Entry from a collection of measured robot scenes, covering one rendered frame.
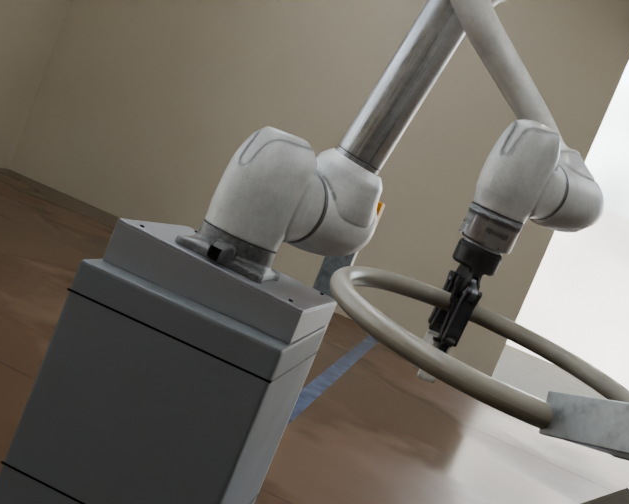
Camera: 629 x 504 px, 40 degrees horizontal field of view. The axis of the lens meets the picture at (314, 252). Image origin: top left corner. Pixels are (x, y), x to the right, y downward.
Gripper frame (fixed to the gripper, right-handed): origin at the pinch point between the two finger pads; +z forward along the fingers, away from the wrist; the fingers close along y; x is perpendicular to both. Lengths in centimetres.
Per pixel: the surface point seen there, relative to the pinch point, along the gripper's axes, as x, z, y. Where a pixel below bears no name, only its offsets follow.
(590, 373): 19.6, -9.9, 13.2
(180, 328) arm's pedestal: -39.5, 13.8, -9.3
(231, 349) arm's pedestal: -30.2, 13.1, -6.4
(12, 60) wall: -243, 43, -653
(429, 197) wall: 129, 7, -592
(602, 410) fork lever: 2, -14, 53
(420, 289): -7.1, -10.3, 2.7
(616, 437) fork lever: 3, -12, 57
